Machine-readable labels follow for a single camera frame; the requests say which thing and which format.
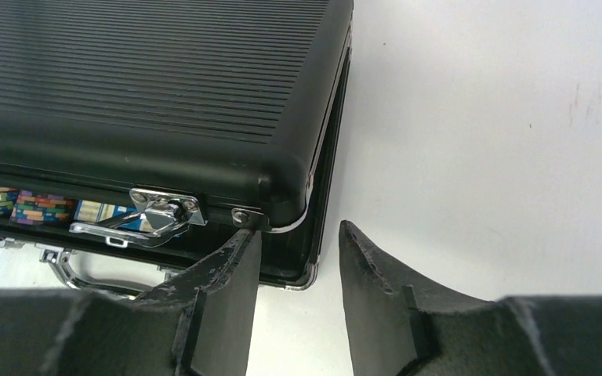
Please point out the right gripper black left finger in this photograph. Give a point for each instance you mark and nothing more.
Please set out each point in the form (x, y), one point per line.
(197, 323)

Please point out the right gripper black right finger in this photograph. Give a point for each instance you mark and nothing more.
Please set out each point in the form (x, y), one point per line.
(400, 322)

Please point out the blue playing card box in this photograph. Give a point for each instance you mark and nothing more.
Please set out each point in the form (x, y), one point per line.
(91, 211)

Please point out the black aluminium poker case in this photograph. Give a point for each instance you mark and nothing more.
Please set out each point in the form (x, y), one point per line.
(205, 116)

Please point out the blue-white chip row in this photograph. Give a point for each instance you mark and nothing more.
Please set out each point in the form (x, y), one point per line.
(34, 209)

